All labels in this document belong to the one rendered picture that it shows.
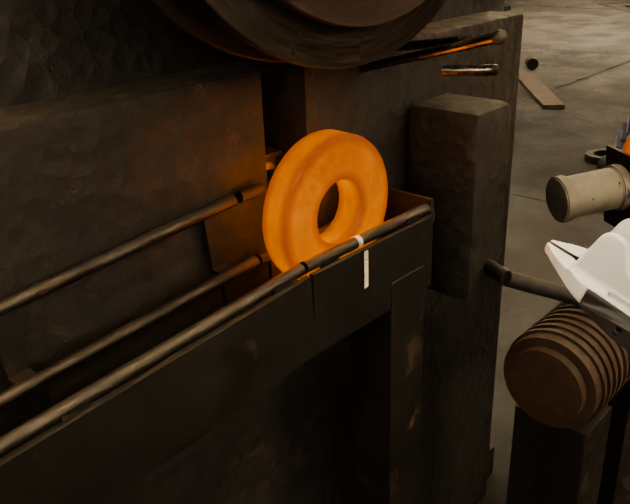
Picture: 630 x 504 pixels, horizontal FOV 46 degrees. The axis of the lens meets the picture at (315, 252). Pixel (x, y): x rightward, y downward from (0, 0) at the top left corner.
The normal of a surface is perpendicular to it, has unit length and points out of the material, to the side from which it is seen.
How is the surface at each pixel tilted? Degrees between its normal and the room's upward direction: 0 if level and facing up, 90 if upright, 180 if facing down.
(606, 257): 89
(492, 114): 67
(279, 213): 74
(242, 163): 90
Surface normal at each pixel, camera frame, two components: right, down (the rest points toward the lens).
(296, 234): 0.73, 0.27
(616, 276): -0.72, 0.29
